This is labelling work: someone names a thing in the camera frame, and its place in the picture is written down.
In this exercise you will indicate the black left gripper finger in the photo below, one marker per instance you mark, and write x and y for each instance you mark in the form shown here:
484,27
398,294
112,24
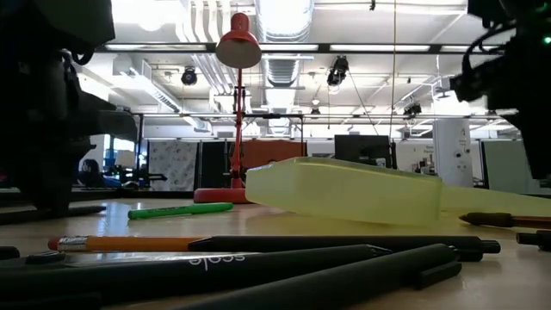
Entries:
39,181

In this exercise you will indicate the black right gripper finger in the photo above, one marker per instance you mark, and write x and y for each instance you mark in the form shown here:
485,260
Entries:
538,146

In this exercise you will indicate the yellow-orange pen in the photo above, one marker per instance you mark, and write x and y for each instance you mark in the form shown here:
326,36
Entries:
486,219

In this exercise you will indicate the orange pencil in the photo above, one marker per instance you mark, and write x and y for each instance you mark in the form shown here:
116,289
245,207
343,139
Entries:
129,243

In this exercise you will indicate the green marker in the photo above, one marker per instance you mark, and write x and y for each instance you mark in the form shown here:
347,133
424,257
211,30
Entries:
181,210

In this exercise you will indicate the black pen with scale logo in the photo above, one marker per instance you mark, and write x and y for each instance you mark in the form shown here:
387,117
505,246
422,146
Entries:
172,269

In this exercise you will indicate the yellow translucent supply box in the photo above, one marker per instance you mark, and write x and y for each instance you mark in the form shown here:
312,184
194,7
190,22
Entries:
344,194

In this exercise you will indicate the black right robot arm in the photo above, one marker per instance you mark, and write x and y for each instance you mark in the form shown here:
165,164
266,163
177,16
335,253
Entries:
508,8

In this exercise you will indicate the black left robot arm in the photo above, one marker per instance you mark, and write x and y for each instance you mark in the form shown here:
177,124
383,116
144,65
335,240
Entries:
51,21

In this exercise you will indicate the person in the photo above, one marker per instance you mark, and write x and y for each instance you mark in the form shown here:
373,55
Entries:
90,172

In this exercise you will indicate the white round pillar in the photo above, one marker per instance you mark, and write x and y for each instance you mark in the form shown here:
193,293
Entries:
452,150

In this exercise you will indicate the black ceiling spotlight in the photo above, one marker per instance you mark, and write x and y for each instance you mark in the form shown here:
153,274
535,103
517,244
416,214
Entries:
338,69
412,108
189,76

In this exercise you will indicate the patterned grey curtain panel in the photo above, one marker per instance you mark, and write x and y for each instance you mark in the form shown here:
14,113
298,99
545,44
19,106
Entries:
172,163

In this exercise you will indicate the black partition panel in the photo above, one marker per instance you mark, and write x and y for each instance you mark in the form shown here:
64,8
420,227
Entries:
213,165

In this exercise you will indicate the black monitor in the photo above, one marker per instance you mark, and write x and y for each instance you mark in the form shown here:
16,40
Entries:
361,148

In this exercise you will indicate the red desk lamp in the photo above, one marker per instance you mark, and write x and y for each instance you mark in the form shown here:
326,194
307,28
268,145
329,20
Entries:
238,43

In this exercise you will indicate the orange partition board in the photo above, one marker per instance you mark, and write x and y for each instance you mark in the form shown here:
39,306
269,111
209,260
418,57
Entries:
275,150

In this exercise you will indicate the grey-green partition wall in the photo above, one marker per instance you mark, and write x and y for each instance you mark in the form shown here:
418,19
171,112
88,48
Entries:
508,168

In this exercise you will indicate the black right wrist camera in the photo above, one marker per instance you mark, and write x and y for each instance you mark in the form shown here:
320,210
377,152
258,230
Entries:
469,88

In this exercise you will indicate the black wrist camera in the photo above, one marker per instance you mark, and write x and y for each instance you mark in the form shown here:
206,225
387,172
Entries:
107,125
469,88

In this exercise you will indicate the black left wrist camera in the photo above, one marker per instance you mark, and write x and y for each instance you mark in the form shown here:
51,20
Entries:
107,125

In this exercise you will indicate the black ceiling light rail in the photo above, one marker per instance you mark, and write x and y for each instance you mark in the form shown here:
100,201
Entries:
323,48

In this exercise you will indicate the black gantry frame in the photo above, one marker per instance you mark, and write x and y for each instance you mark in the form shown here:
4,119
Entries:
275,115

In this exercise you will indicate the silver ceiling duct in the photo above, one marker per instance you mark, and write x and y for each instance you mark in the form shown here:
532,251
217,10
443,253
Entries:
284,17

